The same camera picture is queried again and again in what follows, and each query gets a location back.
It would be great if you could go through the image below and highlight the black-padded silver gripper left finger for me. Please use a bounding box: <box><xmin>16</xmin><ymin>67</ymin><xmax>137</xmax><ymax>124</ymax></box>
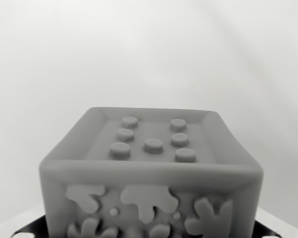
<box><xmin>0</xmin><ymin>202</ymin><xmax>49</xmax><ymax>238</ymax></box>

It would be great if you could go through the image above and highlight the black-padded silver gripper right finger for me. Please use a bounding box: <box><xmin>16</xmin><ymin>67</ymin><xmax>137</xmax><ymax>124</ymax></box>
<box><xmin>254</xmin><ymin>206</ymin><xmax>298</xmax><ymax>238</ymax></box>

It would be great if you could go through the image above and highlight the grey embossed rubber cube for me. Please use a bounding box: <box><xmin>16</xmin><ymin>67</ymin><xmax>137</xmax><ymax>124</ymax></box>
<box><xmin>39</xmin><ymin>107</ymin><xmax>264</xmax><ymax>238</ymax></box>

